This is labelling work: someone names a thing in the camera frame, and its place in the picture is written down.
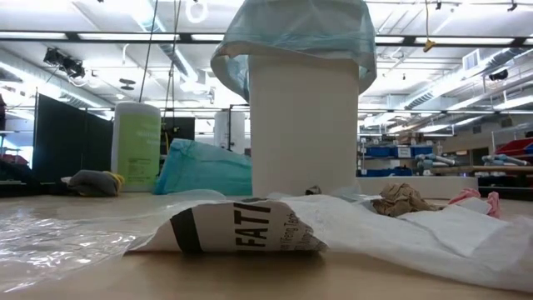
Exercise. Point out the white plastic trash bin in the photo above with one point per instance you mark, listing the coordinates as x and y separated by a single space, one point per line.
304 125

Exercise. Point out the small white printed paper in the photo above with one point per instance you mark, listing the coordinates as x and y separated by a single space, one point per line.
233 227

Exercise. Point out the light blue bin liner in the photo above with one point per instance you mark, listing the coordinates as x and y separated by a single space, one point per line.
291 25

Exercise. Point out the large white paper sheet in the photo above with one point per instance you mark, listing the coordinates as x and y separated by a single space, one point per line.
375 237

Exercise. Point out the brown paper ball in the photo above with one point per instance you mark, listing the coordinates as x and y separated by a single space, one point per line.
399 200

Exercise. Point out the white bin lid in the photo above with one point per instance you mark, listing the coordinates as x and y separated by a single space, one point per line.
458 185

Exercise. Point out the clear plastic film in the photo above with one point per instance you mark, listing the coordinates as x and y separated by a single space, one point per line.
50 237

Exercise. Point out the pink wrapper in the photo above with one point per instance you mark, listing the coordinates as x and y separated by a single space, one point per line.
494 204

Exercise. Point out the pale blue robot arm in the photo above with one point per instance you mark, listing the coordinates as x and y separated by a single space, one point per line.
506 160
437 160

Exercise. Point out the folded teal trash bag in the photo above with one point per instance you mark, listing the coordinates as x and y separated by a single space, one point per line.
200 171

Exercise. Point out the dark red bag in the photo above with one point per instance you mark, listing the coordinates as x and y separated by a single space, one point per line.
12 160

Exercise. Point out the black monitor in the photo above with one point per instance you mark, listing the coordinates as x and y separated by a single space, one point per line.
179 129

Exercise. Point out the blue storage bin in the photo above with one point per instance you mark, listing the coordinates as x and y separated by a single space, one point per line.
378 151
385 171
421 151

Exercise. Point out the green wipes canister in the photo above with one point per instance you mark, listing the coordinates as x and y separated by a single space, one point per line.
135 146

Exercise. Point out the dark ceiling sensor disc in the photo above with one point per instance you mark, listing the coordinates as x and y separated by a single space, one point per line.
127 82

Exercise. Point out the gray yellow work glove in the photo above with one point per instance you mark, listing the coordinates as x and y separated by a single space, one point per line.
93 183

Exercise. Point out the yellow hanging plug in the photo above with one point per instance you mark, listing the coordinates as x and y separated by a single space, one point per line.
429 45

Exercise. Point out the black room divider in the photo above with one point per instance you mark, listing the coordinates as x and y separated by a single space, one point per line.
62 141

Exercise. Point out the wooden bench top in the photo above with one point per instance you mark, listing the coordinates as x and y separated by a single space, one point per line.
479 169

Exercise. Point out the white air vent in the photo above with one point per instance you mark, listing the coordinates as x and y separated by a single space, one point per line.
471 60

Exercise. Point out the black ceiling dome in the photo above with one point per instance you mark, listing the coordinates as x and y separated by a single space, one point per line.
498 75

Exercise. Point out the black ceiling camera device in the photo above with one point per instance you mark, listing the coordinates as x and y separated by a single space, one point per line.
64 62

